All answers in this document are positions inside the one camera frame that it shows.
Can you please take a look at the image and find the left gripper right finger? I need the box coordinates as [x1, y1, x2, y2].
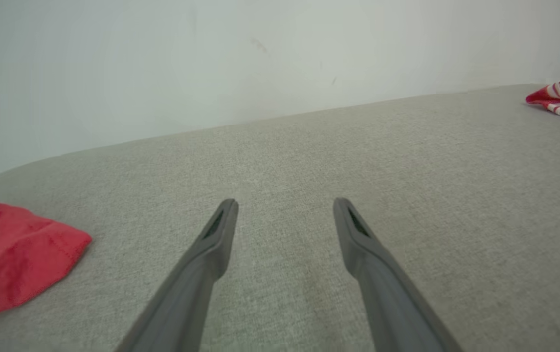
[334, 197, 464, 352]

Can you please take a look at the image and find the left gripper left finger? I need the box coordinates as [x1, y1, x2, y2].
[116, 198, 239, 352]

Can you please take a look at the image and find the red jersey with black print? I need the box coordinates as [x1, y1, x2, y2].
[0, 179, 92, 319]

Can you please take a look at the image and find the grey fabric sofa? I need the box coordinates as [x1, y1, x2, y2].
[0, 83, 560, 352]

